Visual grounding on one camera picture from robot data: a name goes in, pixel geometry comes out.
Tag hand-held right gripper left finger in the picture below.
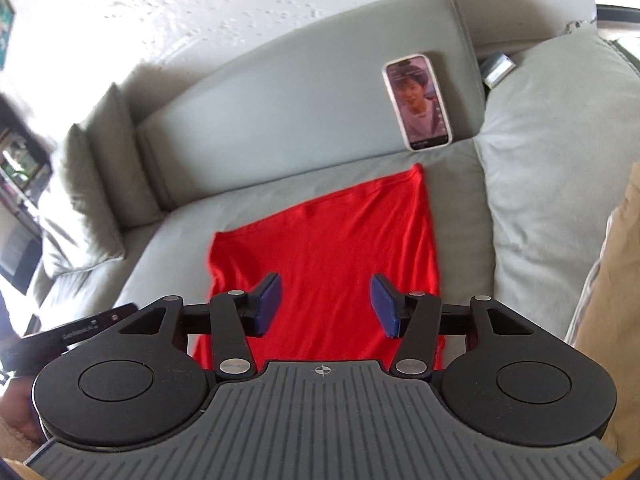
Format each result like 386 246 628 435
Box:
117 272 284 380

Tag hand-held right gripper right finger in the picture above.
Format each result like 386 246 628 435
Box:
370 274 537 380

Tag red garment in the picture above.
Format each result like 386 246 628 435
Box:
192 162 446 371

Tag person's left hand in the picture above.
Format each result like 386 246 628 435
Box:
1 376 44 442

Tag large grey pillow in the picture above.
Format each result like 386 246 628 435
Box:
82 84 165 230
37 125 126 281

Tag beige fuzzy cloth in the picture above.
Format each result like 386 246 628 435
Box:
0 412 45 462

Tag bookshelf with books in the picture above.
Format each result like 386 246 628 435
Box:
0 95 53 293

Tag grey sofa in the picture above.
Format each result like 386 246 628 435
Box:
30 0 501 346

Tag smartphone in white case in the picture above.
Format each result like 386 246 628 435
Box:
382 52 454 152

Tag grey sofa cushion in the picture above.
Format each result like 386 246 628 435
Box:
474 34 640 343

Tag person's beige trousers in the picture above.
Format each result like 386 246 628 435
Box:
570 160 640 376

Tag small silver box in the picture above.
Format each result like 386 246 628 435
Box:
480 52 517 87

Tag black curved rim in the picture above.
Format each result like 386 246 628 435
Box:
595 4 640 28

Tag green wall picture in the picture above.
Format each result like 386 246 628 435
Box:
0 0 16 68

